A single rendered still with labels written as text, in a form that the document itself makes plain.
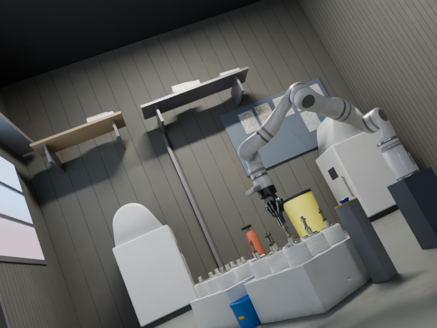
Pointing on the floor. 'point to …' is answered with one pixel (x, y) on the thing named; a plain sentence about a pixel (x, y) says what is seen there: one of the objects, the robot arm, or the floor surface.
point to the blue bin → (245, 312)
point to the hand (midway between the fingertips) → (281, 220)
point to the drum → (292, 204)
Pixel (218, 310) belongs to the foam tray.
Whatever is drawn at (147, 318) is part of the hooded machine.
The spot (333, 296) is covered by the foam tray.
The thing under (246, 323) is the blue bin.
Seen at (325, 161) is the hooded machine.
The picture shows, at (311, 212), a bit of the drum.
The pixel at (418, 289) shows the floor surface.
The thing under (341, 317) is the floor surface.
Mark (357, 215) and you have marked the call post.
